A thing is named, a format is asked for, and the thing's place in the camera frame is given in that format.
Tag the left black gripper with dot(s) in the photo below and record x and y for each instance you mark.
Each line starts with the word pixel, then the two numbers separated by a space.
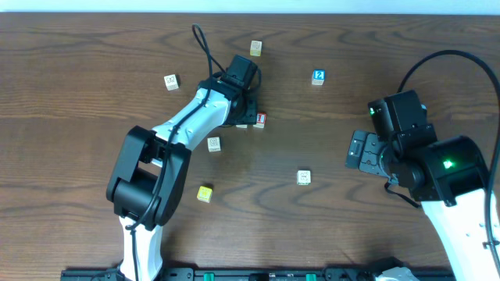
pixel 251 108

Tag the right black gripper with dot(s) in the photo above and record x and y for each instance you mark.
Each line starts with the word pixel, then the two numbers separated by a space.
pixel 360 152

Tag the red letter I block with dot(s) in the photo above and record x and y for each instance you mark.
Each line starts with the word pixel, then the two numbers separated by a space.
pixel 260 120

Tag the blue number 2 block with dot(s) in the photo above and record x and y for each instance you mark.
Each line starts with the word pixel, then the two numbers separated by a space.
pixel 318 77

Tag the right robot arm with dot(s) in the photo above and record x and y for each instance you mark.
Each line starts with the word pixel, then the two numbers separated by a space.
pixel 447 179

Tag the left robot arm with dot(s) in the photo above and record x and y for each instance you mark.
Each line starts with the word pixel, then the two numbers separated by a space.
pixel 148 179

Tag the yellow-sided block far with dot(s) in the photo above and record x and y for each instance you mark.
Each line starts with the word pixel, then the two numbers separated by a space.
pixel 256 48

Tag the plain wooden block left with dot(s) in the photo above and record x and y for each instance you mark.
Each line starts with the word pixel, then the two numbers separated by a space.
pixel 171 82

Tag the yellow block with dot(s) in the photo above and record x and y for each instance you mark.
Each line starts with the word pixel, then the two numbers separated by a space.
pixel 205 194

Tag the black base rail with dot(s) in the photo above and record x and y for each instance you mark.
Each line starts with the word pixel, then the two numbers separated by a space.
pixel 384 269

